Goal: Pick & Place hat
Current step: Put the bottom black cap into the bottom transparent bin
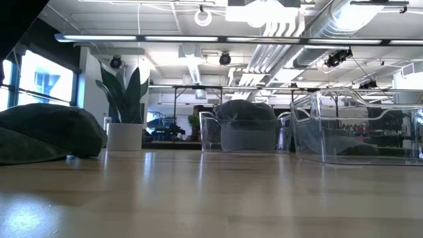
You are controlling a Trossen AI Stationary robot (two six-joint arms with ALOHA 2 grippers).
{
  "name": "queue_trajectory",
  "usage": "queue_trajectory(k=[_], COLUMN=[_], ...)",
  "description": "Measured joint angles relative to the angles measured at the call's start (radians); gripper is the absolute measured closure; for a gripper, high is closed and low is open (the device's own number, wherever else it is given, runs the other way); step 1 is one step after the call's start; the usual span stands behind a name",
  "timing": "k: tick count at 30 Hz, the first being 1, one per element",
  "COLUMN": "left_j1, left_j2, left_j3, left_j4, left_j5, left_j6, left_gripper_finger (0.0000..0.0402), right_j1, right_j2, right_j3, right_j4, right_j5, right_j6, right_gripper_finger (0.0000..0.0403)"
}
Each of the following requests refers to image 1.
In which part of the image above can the grey baseball cap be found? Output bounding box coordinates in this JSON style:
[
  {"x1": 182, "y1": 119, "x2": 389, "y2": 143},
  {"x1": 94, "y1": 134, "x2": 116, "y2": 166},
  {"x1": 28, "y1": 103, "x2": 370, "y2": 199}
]
[
  {"x1": 213, "y1": 99, "x2": 279, "y2": 153},
  {"x1": 305, "y1": 130, "x2": 380, "y2": 157}
]

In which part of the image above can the small clear plastic bin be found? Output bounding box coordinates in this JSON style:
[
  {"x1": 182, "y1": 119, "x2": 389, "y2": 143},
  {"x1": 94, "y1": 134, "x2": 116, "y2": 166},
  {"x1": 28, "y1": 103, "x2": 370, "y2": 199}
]
[{"x1": 199, "y1": 110, "x2": 293, "y2": 154}]

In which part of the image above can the small green background plant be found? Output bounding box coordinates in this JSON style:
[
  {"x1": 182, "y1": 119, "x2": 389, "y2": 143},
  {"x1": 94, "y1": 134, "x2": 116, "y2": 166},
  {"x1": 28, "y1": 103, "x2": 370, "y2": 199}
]
[{"x1": 187, "y1": 114, "x2": 202, "y2": 142}]

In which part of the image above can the black folding table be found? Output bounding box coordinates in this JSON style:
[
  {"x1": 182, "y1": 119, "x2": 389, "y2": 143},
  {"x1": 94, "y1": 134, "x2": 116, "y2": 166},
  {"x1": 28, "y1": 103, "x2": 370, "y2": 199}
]
[{"x1": 148, "y1": 84, "x2": 224, "y2": 126}]

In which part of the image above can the white LED light strip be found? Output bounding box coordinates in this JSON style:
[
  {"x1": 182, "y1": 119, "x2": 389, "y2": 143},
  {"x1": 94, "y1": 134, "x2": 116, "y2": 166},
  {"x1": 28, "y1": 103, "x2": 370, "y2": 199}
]
[
  {"x1": 144, "y1": 36, "x2": 219, "y2": 42},
  {"x1": 308, "y1": 38, "x2": 383, "y2": 46},
  {"x1": 389, "y1": 39, "x2": 423, "y2": 46},
  {"x1": 61, "y1": 34, "x2": 137, "y2": 42},
  {"x1": 226, "y1": 36, "x2": 300, "y2": 43}
]

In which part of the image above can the green snake plant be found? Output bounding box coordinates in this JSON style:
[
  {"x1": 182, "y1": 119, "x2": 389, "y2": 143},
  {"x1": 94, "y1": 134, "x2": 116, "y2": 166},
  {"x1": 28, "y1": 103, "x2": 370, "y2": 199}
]
[{"x1": 95, "y1": 64, "x2": 150, "y2": 125}]

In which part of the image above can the white round plant pot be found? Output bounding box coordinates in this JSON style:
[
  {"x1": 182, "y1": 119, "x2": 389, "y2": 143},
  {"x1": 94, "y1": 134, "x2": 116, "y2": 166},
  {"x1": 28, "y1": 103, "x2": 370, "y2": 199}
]
[{"x1": 106, "y1": 122, "x2": 145, "y2": 152}]

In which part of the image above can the large clear plastic bin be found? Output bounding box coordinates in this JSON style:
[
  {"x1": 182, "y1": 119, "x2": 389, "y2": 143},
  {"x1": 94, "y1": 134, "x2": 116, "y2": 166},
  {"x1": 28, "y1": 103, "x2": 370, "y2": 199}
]
[{"x1": 289, "y1": 86, "x2": 423, "y2": 166}]

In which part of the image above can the dark green baseball cap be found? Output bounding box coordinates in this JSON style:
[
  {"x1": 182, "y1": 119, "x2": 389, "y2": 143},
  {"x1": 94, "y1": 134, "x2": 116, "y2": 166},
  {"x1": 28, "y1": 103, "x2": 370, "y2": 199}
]
[{"x1": 0, "y1": 102, "x2": 108, "y2": 166}]

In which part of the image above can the bright window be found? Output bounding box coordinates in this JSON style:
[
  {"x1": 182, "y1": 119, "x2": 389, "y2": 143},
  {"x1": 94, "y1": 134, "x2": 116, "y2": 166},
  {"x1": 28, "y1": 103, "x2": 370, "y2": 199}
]
[{"x1": 0, "y1": 49, "x2": 81, "y2": 112}]

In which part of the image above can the white hanging ring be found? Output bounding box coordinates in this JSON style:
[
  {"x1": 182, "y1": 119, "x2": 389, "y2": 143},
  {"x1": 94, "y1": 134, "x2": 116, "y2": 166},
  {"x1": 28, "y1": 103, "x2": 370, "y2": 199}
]
[{"x1": 194, "y1": 7, "x2": 213, "y2": 28}]

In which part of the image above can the black overhead rig camera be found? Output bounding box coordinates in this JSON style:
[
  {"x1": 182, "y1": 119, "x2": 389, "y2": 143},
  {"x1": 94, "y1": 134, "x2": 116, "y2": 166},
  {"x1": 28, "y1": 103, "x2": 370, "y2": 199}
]
[{"x1": 325, "y1": 47, "x2": 354, "y2": 68}]

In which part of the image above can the silver round air duct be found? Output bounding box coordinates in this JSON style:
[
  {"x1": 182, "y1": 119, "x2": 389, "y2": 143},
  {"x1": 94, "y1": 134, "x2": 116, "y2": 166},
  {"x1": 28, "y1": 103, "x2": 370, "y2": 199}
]
[{"x1": 292, "y1": 0, "x2": 386, "y2": 69}]

